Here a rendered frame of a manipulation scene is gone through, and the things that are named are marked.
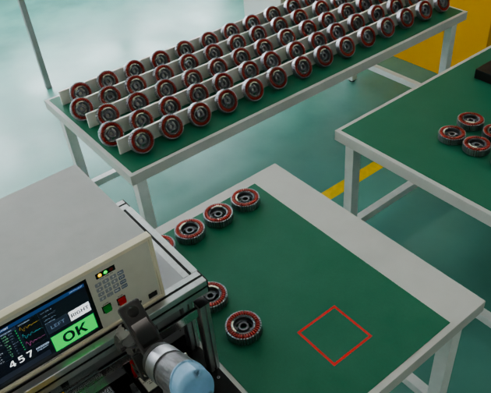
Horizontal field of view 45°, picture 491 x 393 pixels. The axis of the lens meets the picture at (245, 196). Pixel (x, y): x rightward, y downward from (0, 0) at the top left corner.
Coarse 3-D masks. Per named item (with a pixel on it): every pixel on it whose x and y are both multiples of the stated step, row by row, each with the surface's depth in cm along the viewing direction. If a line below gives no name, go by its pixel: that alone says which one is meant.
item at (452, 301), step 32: (224, 192) 237; (288, 192) 233; (320, 224) 218; (352, 224) 216; (384, 256) 203; (416, 256) 202; (416, 288) 191; (448, 288) 190; (448, 320) 180; (416, 352) 172; (384, 384) 165
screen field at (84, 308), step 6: (78, 306) 131; (84, 306) 132; (72, 312) 131; (78, 312) 132; (84, 312) 133; (60, 318) 130; (66, 318) 131; (72, 318) 132; (48, 324) 128; (54, 324) 129; (60, 324) 130; (48, 330) 129; (54, 330) 130
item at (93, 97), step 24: (432, 0) 353; (240, 24) 348; (264, 24) 340; (288, 24) 351; (168, 48) 325; (120, 72) 312; (288, 72) 305; (96, 96) 293; (240, 96) 291; (96, 120) 282; (120, 120) 272; (120, 144) 260
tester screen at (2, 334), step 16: (80, 288) 129; (48, 304) 126; (64, 304) 128; (80, 304) 131; (16, 320) 122; (32, 320) 125; (48, 320) 128; (96, 320) 137; (0, 336) 122; (16, 336) 124; (32, 336) 127; (48, 336) 130; (0, 352) 124; (16, 352) 126; (0, 368) 126; (16, 368) 128; (0, 384) 128
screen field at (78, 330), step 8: (80, 320) 134; (88, 320) 135; (72, 328) 133; (80, 328) 135; (88, 328) 136; (56, 336) 131; (64, 336) 133; (72, 336) 134; (80, 336) 136; (56, 344) 132; (64, 344) 134
